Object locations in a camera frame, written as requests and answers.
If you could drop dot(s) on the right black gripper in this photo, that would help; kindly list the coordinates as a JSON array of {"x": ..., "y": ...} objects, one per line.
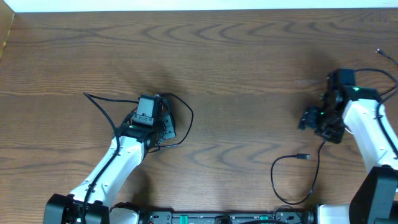
[{"x": 310, "y": 119}]

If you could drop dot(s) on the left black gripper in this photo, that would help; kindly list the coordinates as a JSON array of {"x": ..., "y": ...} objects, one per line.
[{"x": 171, "y": 128}]

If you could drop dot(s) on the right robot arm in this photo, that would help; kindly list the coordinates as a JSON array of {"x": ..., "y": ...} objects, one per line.
[{"x": 361, "y": 111}]

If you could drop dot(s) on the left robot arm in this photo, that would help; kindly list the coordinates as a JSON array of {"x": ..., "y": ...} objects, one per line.
[{"x": 91, "y": 202}]

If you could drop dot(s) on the cardboard panel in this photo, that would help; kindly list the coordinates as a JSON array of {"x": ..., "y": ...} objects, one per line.
[{"x": 7, "y": 16}]

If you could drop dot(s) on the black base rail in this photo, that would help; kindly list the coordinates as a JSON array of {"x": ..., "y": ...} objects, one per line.
[{"x": 224, "y": 217}]

